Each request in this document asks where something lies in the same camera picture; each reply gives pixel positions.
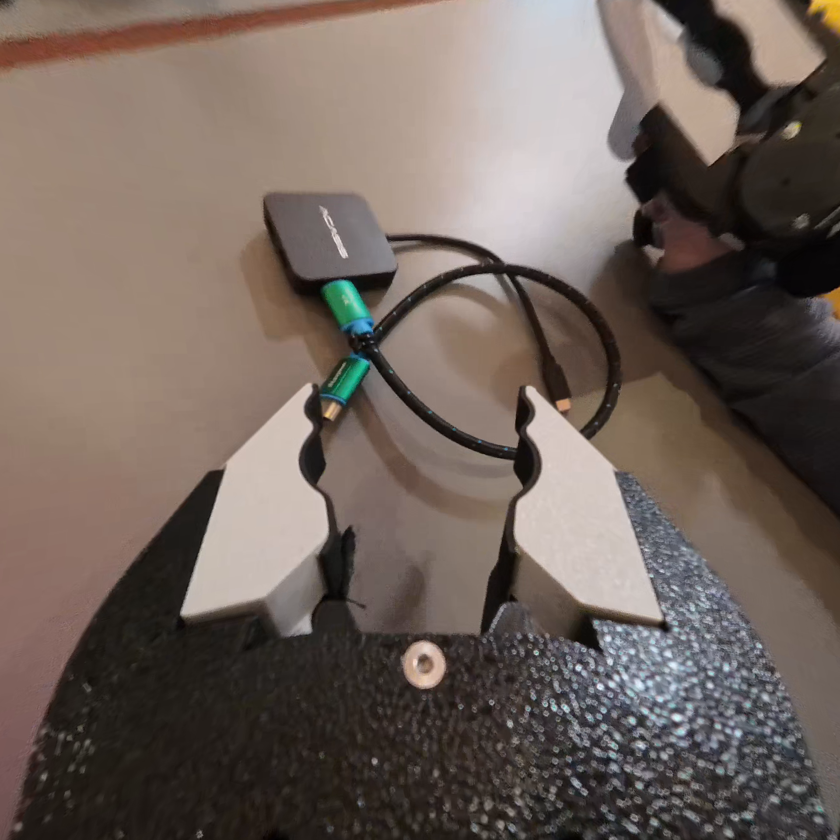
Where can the person's right hand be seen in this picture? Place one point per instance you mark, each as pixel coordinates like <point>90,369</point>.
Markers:
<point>686,248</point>

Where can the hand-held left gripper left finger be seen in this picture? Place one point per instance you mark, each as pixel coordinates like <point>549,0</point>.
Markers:
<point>256,531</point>

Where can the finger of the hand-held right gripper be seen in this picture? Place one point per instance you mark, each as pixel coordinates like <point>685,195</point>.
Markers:
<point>682,131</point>
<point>774,29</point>

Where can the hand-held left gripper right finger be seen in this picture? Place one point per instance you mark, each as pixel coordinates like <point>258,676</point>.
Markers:
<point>584,538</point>

